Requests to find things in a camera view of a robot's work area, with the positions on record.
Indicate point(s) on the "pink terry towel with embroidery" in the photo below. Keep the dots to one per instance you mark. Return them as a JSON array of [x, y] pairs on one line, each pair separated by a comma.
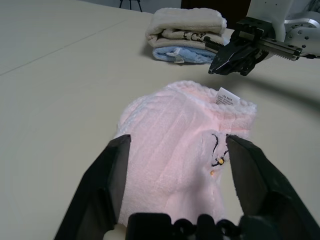
[[162, 137]]

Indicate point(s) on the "light blue folded towel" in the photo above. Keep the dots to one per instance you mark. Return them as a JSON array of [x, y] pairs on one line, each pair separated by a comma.
[[192, 53]]

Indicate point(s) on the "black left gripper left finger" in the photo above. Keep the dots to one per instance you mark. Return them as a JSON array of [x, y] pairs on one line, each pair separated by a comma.
[[102, 180]]

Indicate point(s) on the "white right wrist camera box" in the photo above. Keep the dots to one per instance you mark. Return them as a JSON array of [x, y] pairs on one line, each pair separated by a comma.
[[270, 10]]

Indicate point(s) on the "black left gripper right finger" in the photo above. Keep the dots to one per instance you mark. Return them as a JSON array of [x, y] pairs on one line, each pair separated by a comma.
[[265, 185]]

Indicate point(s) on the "black tripod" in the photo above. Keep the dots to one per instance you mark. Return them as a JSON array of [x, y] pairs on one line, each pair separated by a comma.
[[138, 5]]

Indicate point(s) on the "beige folded terry towel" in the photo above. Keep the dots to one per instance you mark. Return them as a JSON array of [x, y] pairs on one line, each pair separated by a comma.
[[185, 22]]

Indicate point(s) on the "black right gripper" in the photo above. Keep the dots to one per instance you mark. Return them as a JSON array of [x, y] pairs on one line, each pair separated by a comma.
[[257, 32]]

